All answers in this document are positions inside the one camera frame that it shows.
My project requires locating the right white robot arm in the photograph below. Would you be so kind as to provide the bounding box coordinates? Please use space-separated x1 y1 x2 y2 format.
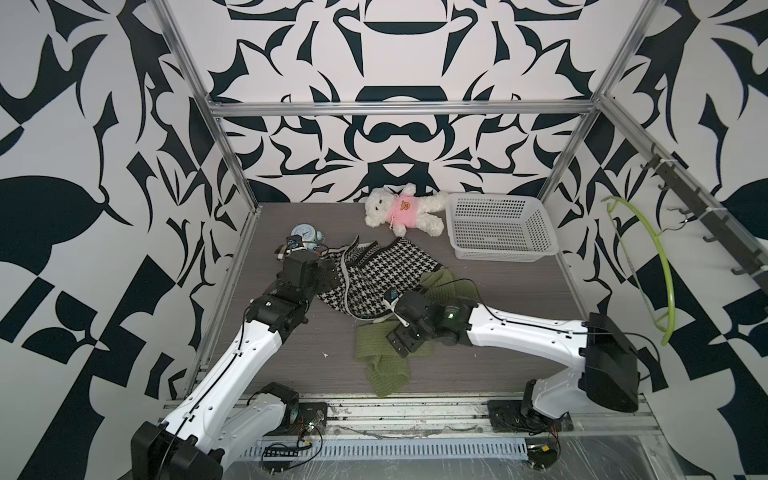
383 291 640 435

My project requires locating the green knitted scarf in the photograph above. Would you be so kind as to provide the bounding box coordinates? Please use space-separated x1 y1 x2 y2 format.
355 268 481 397

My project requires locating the white plastic basket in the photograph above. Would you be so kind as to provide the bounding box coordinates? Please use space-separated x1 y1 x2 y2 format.
446 192 560 263

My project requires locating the houndstooth black white garment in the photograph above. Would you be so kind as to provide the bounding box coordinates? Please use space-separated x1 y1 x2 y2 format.
318 238 442 322

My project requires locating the black wall hook rail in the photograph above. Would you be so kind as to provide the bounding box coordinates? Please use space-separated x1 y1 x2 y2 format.
643 142 767 293

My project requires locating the aluminium frame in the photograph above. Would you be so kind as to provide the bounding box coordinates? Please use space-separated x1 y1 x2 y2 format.
146 0 768 415

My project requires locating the white slotted cable duct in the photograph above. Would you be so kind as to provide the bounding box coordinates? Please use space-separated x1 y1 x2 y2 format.
239 437 528 462

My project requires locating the small blue alarm clock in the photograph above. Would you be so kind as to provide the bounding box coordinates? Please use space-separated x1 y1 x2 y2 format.
291 224 324 250

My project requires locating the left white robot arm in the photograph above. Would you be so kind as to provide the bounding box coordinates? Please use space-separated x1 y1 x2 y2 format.
130 250 339 479

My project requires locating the white teddy bear pink shirt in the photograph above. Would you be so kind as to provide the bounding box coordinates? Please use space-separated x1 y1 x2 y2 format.
364 183 450 238

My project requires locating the green plastic hanger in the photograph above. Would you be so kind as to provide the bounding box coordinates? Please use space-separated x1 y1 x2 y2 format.
602 196 677 346

